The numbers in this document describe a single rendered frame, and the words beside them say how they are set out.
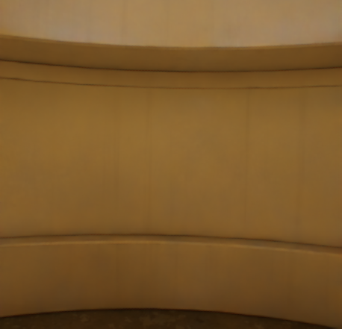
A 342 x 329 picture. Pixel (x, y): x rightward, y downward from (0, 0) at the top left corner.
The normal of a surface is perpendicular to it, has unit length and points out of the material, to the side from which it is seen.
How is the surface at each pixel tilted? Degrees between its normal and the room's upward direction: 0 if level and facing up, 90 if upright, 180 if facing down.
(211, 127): 90
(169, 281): 90
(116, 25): 90
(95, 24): 90
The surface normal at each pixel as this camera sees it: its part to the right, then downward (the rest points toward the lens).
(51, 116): 0.23, 0.01
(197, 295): -0.08, 0.01
